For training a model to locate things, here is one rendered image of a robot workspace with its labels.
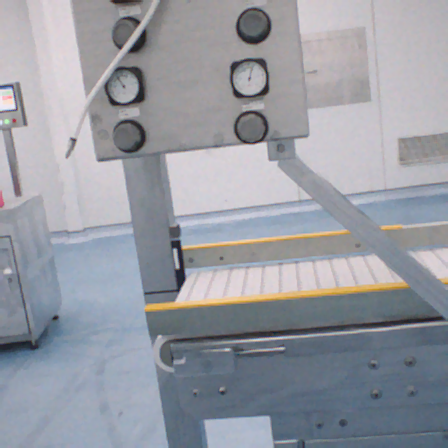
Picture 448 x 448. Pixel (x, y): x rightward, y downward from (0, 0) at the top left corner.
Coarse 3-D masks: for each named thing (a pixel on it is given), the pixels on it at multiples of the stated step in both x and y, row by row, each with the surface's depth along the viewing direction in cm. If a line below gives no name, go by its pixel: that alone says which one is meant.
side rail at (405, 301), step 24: (408, 288) 65; (168, 312) 68; (192, 312) 68; (216, 312) 67; (240, 312) 67; (264, 312) 67; (288, 312) 67; (312, 312) 66; (336, 312) 66; (360, 312) 66; (384, 312) 66; (408, 312) 65; (432, 312) 65
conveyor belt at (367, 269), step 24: (288, 264) 92; (312, 264) 90; (336, 264) 89; (360, 264) 87; (384, 264) 86; (432, 264) 83; (192, 288) 86; (216, 288) 85; (240, 288) 83; (264, 288) 82; (288, 288) 81; (312, 288) 80; (168, 336) 70; (192, 336) 70
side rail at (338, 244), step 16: (416, 224) 92; (432, 224) 90; (288, 240) 93; (304, 240) 92; (320, 240) 92; (336, 240) 92; (352, 240) 92; (400, 240) 91; (416, 240) 91; (432, 240) 91; (192, 256) 94; (208, 256) 94; (224, 256) 94; (240, 256) 94; (256, 256) 94; (272, 256) 93; (288, 256) 93; (304, 256) 93
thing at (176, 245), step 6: (174, 240) 95; (180, 240) 95; (174, 246) 96; (180, 246) 95; (174, 252) 96; (180, 252) 96; (174, 258) 96; (180, 258) 96; (174, 264) 96; (180, 264) 96; (180, 270) 96; (180, 276) 97; (180, 282) 97; (180, 288) 97
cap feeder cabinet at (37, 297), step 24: (0, 216) 295; (24, 216) 311; (0, 240) 297; (24, 240) 307; (48, 240) 349; (0, 264) 300; (24, 264) 302; (48, 264) 343; (0, 288) 303; (24, 288) 303; (48, 288) 337; (0, 312) 305; (24, 312) 306; (48, 312) 331; (0, 336) 308; (24, 336) 309
